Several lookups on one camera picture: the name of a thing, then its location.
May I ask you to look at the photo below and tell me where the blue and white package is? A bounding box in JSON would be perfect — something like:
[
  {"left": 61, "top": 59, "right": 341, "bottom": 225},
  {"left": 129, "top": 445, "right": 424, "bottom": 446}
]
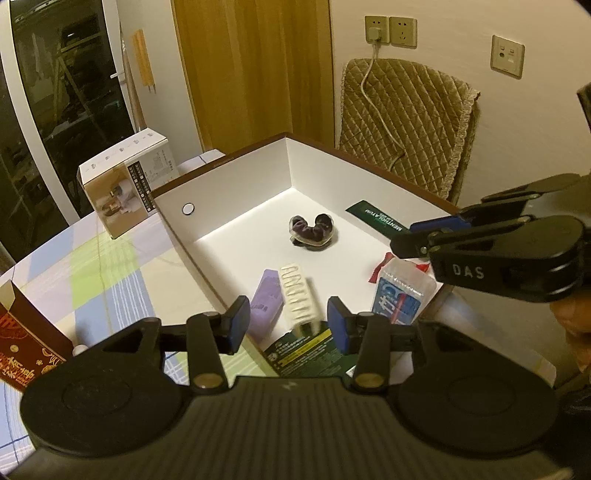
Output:
[{"left": 372, "top": 257, "right": 437, "bottom": 326}]

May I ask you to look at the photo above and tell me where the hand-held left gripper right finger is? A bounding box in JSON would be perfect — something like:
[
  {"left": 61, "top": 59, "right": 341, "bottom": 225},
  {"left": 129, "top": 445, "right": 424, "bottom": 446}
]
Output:
[{"left": 327, "top": 296, "right": 467, "bottom": 393}]

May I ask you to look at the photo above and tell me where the dark green slim box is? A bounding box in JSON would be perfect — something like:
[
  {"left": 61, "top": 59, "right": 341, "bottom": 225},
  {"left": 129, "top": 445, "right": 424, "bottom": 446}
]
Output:
[{"left": 345, "top": 200, "right": 419, "bottom": 236}]

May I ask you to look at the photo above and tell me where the white printed carton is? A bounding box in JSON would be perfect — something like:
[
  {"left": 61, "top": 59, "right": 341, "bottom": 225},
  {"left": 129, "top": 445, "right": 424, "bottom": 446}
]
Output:
[{"left": 78, "top": 128, "right": 180, "bottom": 239}]

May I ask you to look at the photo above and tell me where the wooden wall hanger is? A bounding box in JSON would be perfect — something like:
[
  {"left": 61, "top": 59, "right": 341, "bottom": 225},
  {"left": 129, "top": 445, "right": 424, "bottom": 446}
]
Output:
[{"left": 132, "top": 28, "right": 157, "bottom": 93}]

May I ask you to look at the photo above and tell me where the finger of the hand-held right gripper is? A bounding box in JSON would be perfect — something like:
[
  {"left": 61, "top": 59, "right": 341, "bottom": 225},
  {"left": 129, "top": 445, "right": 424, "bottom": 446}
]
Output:
[
  {"left": 410, "top": 173, "right": 583, "bottom": 234},
  {"left": 390, "top": 217, "right": 536, "bottom": 259}
]

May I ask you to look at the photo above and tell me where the wooden door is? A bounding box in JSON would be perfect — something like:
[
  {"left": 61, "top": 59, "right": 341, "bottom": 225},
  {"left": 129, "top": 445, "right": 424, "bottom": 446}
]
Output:
[{"left": 171, "top": 0, "right": 334, "bottom": 155}]

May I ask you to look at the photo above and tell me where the green card blister pack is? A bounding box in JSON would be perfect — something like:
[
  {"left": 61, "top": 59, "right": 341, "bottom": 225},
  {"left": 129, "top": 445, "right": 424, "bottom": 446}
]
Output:
[{"left": 264, "top": 325, "right": 358, "bottom": 377}]

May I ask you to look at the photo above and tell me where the red gold printed box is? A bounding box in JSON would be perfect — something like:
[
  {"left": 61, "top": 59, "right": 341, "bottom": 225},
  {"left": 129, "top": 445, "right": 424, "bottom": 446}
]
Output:
[{"left": 0, "top": 281, "right": 75, "bottom": 393}]

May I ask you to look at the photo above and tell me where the brown cardboard box white inside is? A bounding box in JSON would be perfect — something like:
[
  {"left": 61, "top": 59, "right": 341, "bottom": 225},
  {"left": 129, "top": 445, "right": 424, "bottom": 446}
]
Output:
[{"left": 150, "top": 132, "right": 462, "bottom": 374}]

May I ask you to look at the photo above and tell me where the red snack packet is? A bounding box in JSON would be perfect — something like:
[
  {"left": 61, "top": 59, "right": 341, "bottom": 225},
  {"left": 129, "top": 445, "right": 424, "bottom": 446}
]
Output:
[{"left": 368, "top": 251, "right": 432, "bottom": 282}]

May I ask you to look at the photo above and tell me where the person's right hand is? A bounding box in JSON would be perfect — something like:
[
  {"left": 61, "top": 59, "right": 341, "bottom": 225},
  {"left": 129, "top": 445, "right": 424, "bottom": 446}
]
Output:
[{"left": 551, "top": 295, "right": 591, "bottom": 344}]

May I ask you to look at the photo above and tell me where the white charger cable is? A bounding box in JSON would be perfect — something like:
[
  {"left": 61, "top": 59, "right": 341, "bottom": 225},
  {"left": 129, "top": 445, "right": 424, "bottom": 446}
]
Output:
[{"left": 360, "top": 26, "right": 407, "bottom": 174}]

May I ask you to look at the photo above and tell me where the purple box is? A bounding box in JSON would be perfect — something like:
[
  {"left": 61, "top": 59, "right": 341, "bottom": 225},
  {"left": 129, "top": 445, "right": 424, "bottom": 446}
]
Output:
[{"left": 247, "top": 269, "right": 283, "bottom": 344}]

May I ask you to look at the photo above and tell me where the beige wall socket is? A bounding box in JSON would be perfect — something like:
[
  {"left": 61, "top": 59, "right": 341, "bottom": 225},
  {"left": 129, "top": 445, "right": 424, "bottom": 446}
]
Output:
[
  {"left": 389, "top": 16, "right": 417, "bottom": 47},
  {"left": 365, "top": 15, "right": 391, "bottom": 45}
]

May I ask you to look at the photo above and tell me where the beige round-port wall plate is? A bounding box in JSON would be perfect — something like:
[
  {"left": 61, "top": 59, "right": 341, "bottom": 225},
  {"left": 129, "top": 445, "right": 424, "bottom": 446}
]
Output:
[{"left": 490, "top": 34, "right": 526, "bottom": 78}]

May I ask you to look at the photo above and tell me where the quilted beige chair cover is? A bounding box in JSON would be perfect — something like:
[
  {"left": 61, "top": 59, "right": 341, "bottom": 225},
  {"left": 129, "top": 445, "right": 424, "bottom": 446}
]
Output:
[{"left": 339, "top": 58, "right": 481, "bottom": 206}]

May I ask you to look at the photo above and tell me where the glass sliding door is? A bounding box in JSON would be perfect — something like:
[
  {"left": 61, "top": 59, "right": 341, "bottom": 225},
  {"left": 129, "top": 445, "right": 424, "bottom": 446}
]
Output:
[{"left": 0, "top": 0, "right": 139, "bottom": 264}]

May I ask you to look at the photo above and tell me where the white plastic comb holder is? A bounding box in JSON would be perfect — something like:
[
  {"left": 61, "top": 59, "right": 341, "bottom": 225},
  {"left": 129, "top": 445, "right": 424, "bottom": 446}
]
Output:
[{"left": 279, "top": 263, "right": 323, "bottom": 334}]

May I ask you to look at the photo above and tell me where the purple candy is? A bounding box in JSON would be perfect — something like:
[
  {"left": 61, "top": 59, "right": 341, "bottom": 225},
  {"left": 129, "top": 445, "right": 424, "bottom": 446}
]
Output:
[{"left": 288, "top": 213, "right": 337, "bottom": 247}]

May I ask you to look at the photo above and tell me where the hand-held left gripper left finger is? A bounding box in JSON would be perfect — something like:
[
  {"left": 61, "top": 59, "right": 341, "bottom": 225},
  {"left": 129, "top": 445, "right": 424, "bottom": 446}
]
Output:
[{"left": 97, "top": 295, "right": 252, "bottom": 395}]

